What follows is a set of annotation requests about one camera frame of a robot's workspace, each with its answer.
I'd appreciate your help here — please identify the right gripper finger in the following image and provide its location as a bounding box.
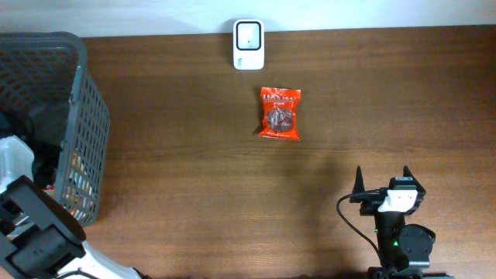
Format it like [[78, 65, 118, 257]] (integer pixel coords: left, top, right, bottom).
[[403, 166, 422, 190], [353, 166, 365, 194]]

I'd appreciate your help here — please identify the red snack bag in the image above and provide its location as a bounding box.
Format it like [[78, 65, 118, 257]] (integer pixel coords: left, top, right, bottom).
[[258, 87, 301, 140]]

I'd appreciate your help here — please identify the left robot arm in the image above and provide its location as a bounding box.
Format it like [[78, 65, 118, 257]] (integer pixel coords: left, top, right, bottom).
[[1, 136, 148, 279]]

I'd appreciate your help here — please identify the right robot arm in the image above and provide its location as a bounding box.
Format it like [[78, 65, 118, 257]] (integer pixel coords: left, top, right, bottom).
[[348, 167, 453, 279]]

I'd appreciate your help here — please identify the white barcode scanner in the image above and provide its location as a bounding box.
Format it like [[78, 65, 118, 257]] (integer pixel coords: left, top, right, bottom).
[[232, 19, 265, 71]]

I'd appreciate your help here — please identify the grey plastic basket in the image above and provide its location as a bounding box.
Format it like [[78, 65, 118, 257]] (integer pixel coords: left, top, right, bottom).
[[1, 32, 110, 226]]

